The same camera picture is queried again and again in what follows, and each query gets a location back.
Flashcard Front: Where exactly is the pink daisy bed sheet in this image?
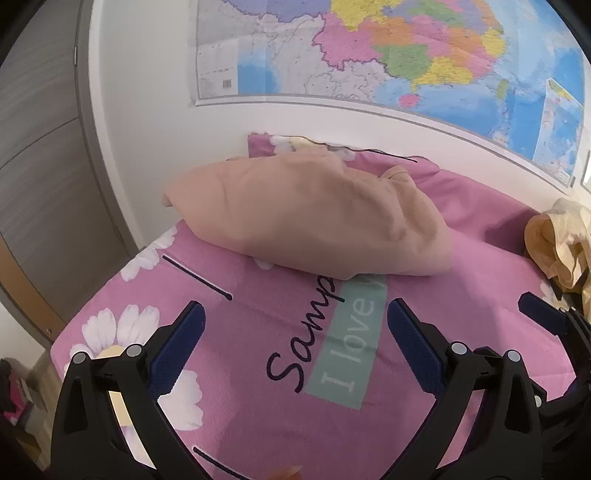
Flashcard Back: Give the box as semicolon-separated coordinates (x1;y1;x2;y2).
49;132;581;480

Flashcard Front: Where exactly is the white wall socket panel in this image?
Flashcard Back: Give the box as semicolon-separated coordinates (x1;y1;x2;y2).
581;151;591;193

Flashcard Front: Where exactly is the grey wooden wardrobe door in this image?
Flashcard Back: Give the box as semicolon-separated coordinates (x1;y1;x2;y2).
1;1;137;344

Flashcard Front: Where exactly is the person's right hand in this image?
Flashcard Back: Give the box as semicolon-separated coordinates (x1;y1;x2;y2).
269;465;302;480

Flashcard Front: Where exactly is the tan brown coat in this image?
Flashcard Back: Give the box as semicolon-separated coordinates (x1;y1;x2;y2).
163;148;452;280

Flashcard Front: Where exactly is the cream yellow garment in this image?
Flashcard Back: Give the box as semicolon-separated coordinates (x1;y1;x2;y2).
524;198;590;312

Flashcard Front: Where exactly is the colourful wall map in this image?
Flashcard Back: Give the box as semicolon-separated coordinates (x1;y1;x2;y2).
197;1;586;187

